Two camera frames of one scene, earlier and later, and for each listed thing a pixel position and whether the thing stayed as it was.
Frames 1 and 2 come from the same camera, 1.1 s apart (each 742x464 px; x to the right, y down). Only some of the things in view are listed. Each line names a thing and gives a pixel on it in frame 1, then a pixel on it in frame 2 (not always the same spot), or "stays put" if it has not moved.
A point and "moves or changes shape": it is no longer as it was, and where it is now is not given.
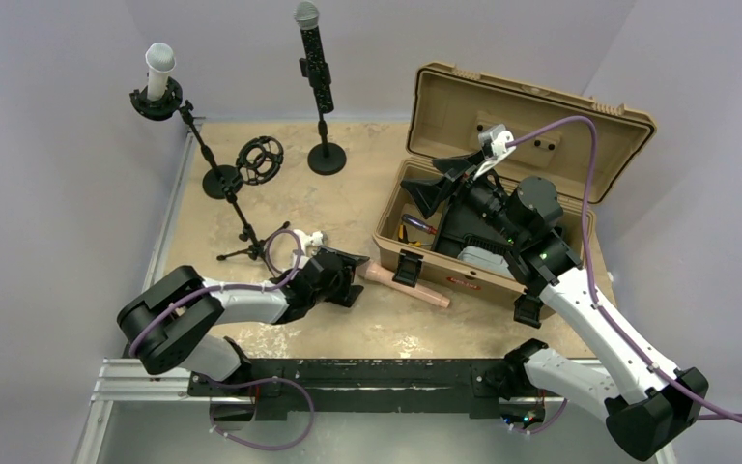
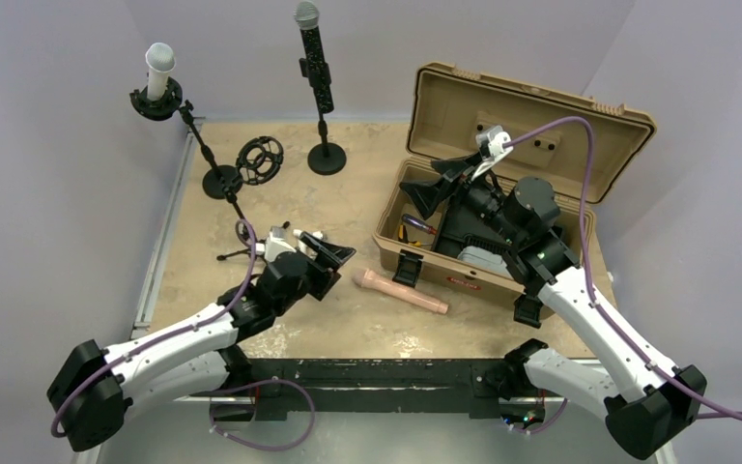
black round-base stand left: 220,182 stays put
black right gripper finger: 429,193 stays put
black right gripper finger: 454,168 stays put
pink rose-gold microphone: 376,272 moves or changes shape
